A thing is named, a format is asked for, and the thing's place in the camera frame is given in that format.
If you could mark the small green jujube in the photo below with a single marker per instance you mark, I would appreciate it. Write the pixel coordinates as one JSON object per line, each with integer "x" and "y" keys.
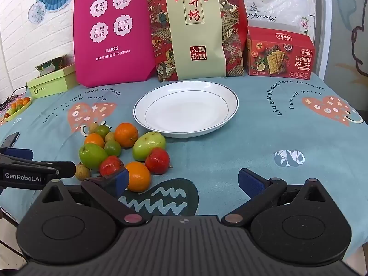
{"x": 112, "y": 148}
{"x": 102, "y": 130}

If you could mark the dish of small tomatoes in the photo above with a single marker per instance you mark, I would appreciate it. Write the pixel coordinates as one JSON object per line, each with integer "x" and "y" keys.
{"x": 17, "y": 106}

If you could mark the small blue paper fan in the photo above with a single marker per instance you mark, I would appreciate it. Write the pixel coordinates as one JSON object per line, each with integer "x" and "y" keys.
{"x": 36, "y": 11}

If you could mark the pink tote bag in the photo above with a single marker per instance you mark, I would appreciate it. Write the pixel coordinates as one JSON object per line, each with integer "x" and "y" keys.
{"x": 115, "y": 60}

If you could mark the large green jujube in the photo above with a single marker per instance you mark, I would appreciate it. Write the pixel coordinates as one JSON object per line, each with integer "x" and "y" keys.
{"x": 92, "y": 155}
{"x": 149, "y": 146}

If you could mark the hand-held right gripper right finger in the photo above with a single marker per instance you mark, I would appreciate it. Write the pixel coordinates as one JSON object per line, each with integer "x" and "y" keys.
{"x": 250, "y": 182}

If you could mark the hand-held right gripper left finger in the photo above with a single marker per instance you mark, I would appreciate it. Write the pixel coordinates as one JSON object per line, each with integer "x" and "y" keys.
{"x": 121, "y": 182}

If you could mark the teal printed tablecloth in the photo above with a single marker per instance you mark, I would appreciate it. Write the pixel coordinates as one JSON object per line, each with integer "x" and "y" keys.
{"x": 258, "y": 138}

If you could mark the large orange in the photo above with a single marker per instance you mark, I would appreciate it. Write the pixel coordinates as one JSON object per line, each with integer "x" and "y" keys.
{"x": 139, "y": 178}
{"x": 126, "y": 134}

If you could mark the red wax apple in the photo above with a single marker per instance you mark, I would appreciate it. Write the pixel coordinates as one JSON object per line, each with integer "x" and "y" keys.
{"x": 110, "y": 165}
{"x": 157, "y": 161}

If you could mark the red cracker box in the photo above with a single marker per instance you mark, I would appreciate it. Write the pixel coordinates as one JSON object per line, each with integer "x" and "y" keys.
{"x": 276, "y": 60}

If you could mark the green patterned bowl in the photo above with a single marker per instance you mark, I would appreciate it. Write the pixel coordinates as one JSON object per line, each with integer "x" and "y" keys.
{"x": 53, "y": 64}

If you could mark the light green box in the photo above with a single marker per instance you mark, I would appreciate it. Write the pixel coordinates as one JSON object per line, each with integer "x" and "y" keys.
{"x": 54, "y": 84}

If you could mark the white round plate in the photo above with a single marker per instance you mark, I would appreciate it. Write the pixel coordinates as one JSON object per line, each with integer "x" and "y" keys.
{"x": 187, "y": 112}

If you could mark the white floral bag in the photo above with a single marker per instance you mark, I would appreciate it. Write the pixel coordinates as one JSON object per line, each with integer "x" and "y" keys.
{"x": 276, "y": 5}

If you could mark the white curved frame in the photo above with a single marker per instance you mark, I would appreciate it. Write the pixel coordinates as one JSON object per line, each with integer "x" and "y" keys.
{"x": 322, "y": 34}

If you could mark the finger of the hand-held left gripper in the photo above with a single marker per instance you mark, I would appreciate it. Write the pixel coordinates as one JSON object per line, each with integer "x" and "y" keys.
{"x": 10, "y": 139}
{"x": 17, "y": 153}

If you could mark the small orange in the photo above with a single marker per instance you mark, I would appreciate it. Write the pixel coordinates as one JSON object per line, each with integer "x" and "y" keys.
{"x": 94, "y": 140}

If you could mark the brown longan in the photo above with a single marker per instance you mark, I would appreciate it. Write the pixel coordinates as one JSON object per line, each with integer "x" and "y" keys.
{"x": 109, "y": 136}
{"x": 93, "y": 128}
{"x": 82, "y": 171}

